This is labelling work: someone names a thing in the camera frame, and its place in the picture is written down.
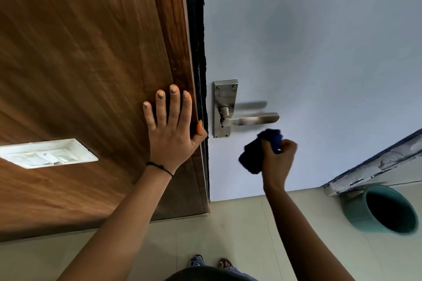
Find person's right hand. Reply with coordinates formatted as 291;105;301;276
261;139;298;192

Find person's left hand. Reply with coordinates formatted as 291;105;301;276
143;84;208;175

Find dark blue cleaning cloth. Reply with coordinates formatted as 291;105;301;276
238;129;284;175

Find person's left forearm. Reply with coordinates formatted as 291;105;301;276
56;165;174;281

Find person's right forearm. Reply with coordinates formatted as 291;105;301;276
264;185;355;281

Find black wrist thread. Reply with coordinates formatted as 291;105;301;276
146;161;174;177

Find black door seal strip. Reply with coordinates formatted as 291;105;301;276
182;0;210;200

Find teal plastic bucket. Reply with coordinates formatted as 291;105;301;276
342;184;419;236

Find pale grey door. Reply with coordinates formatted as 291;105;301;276
200;0;422;202

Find blue jeans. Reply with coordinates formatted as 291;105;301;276
189;254;251;278

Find person's dark top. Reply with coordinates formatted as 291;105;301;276
164;266;258;281

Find steel door handle lever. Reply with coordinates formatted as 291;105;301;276
220;106;280;128

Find steel door handle back plate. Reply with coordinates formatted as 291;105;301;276
212;79;239;139

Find brown wooden wall panel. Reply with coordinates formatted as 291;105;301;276
0;0;210;243

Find paint-stained white door frame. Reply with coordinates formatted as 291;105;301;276
321;128;422;196

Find white switch plate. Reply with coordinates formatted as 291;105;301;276
0;139;99;169

